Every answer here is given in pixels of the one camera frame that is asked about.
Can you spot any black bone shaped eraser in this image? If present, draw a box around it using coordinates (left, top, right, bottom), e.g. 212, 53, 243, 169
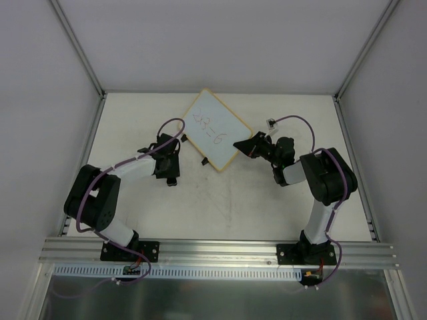
166, 178, 177, 187

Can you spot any yellow framed whiteboard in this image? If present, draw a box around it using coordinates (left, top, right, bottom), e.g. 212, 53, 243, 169
183, 88, 253, 172

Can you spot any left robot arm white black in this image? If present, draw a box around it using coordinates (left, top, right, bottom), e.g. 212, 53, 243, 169
63, 133, 180, 260

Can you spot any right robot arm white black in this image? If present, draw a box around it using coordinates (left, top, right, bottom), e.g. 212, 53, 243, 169
234, 131, 358, 265

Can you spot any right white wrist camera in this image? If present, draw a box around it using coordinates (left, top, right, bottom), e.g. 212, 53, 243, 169
266, 118, 278, 137

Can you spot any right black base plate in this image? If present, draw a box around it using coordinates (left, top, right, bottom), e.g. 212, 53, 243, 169
276, 243, 337, 266

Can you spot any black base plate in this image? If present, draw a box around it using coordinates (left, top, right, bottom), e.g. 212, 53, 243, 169
100, 241, 160, 263
276, 243, 337, 266

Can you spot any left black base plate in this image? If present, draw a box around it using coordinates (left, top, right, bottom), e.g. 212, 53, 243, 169
100, 241, 160, 263

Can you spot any white slotted cable duct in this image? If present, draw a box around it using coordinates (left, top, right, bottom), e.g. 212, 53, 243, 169
53, 264, 302, 282

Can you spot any aluminium mounting rail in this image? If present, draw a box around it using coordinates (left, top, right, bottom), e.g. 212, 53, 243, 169
38, 237, 400, 269

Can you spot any left aluminium frame post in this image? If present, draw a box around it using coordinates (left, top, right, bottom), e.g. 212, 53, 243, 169
47, 0, 105, 98

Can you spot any aluminium frame post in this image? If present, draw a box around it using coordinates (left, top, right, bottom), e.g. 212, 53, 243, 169
47, 0, 105, 98
334, 0, 401, 101

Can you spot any right aluminium frame post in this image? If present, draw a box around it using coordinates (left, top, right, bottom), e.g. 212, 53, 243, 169
334, 0, 401, 101

